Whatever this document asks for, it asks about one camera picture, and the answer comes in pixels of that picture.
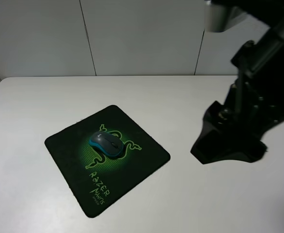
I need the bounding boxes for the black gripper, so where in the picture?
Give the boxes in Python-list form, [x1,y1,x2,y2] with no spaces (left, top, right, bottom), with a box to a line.
[190,71,284,164]

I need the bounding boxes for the black and teal computer mouse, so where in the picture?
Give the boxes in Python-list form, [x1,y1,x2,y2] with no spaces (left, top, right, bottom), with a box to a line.
[89,131,124,158]

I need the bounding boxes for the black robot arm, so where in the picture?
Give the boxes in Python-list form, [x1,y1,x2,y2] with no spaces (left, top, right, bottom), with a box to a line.
[191,0,284,164]

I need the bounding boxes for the black green Razer mouse pad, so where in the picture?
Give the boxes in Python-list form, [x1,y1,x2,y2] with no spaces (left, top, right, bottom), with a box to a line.
[45,105,171,218]

